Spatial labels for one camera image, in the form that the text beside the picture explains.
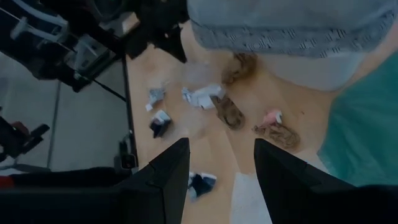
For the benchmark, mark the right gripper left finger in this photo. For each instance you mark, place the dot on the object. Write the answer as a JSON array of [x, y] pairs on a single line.
[[168, 186]]

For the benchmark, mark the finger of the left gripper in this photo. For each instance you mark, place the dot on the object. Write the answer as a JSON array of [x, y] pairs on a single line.
[[172, 40], [136, 45]]

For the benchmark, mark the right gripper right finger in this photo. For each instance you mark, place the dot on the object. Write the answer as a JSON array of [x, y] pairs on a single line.
[[280, 180]]

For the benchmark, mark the brown leopard sock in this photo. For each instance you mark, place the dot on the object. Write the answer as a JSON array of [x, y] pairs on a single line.
[[241, 67], [281, 137], [230, 113]]

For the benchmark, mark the white grey wrapper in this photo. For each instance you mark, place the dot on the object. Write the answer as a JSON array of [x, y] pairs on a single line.
[[155, 96]]

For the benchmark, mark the black red snack wrapper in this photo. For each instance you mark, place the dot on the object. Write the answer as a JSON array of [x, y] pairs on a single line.
[[160, 126]]

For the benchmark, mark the pink small sock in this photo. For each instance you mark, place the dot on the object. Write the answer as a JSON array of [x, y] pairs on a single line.
[[271, 118]]

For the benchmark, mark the brown leopard sock top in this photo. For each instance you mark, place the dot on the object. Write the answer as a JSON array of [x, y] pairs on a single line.
[[241, 67]]

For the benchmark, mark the teal plastic trash bag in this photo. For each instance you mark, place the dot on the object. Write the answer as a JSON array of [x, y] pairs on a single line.
[[367, 130]]

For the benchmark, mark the grey plastic bin liner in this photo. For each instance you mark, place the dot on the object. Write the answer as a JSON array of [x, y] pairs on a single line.
[[280, 25]]

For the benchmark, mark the white plastic trash bin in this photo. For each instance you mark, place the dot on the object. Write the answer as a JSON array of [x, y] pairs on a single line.
[[311, 71]]

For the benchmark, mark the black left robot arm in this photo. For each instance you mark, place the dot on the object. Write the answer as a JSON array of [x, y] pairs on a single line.
[[99, 34]]

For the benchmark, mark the black device with red part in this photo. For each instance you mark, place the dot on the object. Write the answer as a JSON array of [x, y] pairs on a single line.
[[15, 140]]

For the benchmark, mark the small black table camera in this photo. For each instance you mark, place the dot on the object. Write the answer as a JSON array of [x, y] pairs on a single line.
[[127, 160]]

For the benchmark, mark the black metal table frame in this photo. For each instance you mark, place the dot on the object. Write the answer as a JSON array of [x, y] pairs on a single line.
[[129, 109]]

